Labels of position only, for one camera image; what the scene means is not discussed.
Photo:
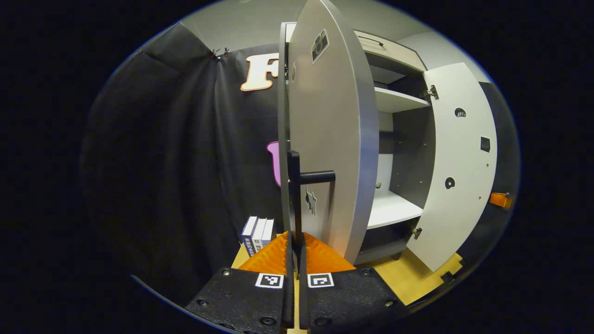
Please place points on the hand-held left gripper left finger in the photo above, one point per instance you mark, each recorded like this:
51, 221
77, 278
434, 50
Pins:
289, 301

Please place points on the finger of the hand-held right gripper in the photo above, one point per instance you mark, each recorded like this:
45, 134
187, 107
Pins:
501, 200

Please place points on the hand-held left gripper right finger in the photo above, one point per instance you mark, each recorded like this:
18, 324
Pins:
304, 301

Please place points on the white door with headphones sticker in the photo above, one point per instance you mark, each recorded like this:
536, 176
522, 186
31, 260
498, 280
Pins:
459, 162

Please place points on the white double-door shoe cabinet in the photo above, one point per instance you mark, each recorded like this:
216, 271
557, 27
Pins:
408, 148

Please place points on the white door with camera sticker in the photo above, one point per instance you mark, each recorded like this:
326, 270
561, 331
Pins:
334, 116

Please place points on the metal door hinge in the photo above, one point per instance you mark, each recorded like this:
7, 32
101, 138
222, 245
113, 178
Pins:
430, 93
416, 233

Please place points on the white cabinet shelf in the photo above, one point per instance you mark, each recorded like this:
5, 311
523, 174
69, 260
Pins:
399, 99
392, 208

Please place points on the white cabinet drawer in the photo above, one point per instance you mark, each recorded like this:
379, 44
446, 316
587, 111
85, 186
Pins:
399, 51

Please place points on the white and blue book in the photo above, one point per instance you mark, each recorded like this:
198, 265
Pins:
267, 232
249, 236
259, 234

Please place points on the black backdrop cloth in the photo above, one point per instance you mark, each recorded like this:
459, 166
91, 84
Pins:
162, 162

